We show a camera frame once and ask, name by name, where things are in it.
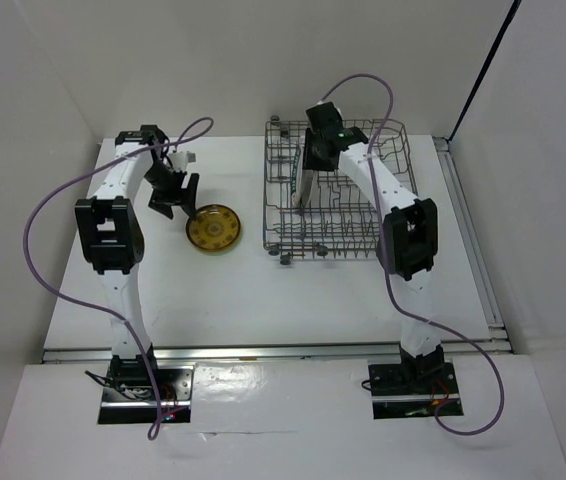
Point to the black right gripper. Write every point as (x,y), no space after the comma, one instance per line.
(309,162)

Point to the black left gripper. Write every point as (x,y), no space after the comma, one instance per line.
(161,202)

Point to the brown patterned plate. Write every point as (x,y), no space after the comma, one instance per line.
(214,230)

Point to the white plate teal rim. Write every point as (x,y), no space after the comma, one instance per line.
(305,190)
(296,178)

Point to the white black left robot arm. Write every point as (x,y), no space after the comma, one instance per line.
(113,243)

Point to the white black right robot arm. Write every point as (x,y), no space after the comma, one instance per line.
(408,239)

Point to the white plate teal rim front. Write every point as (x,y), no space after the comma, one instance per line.
(296,178)

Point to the black corner strip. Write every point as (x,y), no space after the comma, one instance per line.
(514,6)

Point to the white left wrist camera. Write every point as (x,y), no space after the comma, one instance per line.
(179,161)

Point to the grey wire dish rack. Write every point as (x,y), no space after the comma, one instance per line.
(341,222)

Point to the aluminium front rail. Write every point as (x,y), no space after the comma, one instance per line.
(239,353)

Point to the aluminium rail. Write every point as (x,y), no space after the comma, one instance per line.
(239,353)
(499,341)

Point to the aluminium right side rail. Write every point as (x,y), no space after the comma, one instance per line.
(499,341)

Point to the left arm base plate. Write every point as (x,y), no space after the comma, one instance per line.
(129,405)

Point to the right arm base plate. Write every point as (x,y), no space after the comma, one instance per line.
(394,398)

